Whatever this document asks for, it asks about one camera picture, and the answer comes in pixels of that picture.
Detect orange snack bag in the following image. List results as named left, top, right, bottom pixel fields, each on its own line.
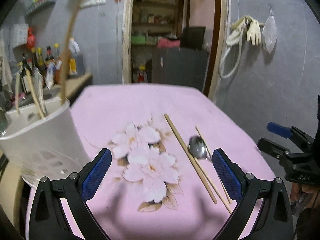
left=54, top=43, right=62, bottom=85

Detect pink floral tablecloth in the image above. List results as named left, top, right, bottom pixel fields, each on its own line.
left=71, top=84, right=274, bottom=239

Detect dark grey cabinet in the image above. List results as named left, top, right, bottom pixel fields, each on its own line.
left=151, top=47, right=208, bottom=91

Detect cream rubber gloves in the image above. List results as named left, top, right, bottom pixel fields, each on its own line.
left=226, top=15, right=264, bottom=47

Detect wooden chopstick four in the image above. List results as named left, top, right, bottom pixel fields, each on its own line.
left=195, top=125, right=232, bottom=204

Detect wooden chopstick three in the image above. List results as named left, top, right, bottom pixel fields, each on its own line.
left=60, top=0, right=81, bottom=106

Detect white wall socket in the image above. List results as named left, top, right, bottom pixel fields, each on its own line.
left=80, top=0, right=106, bottom=8

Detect wooden door frame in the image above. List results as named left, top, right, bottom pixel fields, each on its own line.
left=122, top=0, right=231, bottom=100

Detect black monitor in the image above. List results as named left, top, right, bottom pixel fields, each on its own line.
left=180, top=27, right=206, bottom=50

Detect white utensil holder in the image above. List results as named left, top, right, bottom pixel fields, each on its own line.
left=1, top=97, right=91, bottom=187

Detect soy sauce bottle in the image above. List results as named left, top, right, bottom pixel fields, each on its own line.
left=37, top=47, right=47, bottom=79

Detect steel spoon on table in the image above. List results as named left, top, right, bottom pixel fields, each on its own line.
left=189, top=136, right=212, bottom=161

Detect red plastic bag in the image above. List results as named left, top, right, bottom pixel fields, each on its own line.
left=26, top=27, right=36, bottom=50

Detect dark wine bottle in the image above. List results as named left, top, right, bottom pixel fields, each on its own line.
left=21, top=53, right=31, bottom=94

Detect wooden chopstick two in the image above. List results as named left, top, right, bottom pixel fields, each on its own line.
left=194, top=157, right=232, bottom=214

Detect wooden chopstick one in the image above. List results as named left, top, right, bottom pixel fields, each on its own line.
left=164, top=114, right=217, bottom=204

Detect person's right hand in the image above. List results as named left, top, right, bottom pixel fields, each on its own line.
left=290, top=183, right=320, bottom=208

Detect white hose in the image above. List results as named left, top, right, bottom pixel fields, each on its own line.
left=218, top=29, right=245, bottom=79

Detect white oil jug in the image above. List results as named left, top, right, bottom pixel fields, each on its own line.
left=68, top=37, right=80, bottom=76

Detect clear plastic bag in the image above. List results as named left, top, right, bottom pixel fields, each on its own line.
left=261, top=8, right=277, bottom=54

